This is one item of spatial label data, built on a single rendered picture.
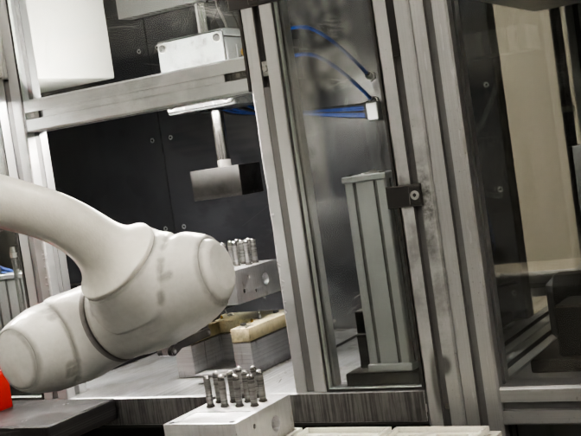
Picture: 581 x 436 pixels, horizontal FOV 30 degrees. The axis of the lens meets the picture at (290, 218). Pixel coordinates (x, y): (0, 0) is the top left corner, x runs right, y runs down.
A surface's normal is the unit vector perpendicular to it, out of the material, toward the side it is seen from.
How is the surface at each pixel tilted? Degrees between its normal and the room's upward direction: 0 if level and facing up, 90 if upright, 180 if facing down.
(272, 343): 90
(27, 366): 97
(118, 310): 123
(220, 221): 90
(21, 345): 84
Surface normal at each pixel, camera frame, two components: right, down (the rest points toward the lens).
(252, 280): 0.87, -0.10
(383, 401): -0.47, 0.11
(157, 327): -0.11, 0.64
